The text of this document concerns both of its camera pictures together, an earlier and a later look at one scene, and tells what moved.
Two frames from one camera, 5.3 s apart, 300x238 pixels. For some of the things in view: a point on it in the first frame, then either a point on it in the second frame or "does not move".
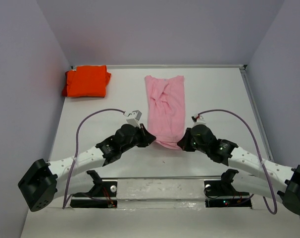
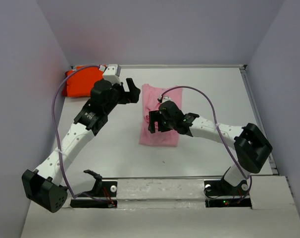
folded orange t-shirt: (87, 81) does not move
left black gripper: (146, 138) -> (133, 93)
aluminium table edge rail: (176, 67) does not move
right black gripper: (183, 142) -> (156, 115)
